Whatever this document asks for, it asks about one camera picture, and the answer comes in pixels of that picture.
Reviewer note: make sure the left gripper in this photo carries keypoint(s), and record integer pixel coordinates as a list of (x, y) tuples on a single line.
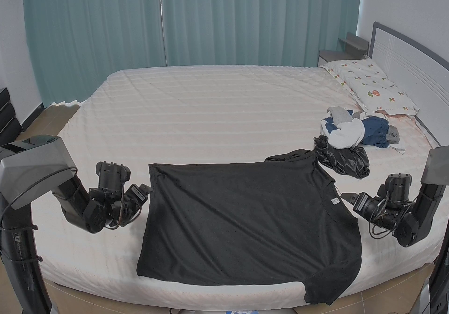
[(131, 210)]

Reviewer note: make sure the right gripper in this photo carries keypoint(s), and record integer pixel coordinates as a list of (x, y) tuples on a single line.
[(373, 212)]

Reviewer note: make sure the black T-shirt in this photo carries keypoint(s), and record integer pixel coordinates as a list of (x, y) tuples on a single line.
[(228, 217)]

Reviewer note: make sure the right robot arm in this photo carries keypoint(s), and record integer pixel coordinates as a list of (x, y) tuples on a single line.
[(431, 200)]

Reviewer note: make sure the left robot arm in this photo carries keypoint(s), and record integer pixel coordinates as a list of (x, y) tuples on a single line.
[(31, 165)]

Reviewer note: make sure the pile of clothes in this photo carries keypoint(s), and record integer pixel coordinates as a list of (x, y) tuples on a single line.
[(350, 133)]

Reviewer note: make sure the bed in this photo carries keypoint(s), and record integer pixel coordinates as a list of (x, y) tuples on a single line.
[(210, 102)]

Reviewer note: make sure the black shiny garment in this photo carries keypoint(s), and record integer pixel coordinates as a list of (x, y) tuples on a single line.
[(343, 160)]

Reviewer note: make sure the white printed pillow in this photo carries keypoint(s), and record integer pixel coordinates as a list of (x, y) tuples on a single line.
[(371, 84)]

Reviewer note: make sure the grey bedside table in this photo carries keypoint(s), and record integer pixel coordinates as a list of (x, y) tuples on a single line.
[(345, 47)]

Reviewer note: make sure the blue-green curtain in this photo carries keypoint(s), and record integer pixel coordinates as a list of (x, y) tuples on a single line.
[(259, 7), (94, 24)]

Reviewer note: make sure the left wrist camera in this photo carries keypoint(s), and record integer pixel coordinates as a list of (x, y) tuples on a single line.
[(139, 195)]

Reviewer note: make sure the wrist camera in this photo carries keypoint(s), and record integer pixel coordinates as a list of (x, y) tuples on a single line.
[(361, 203), (139, 195)]

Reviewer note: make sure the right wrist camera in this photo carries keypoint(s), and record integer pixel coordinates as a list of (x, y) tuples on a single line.
[(361, 203)]

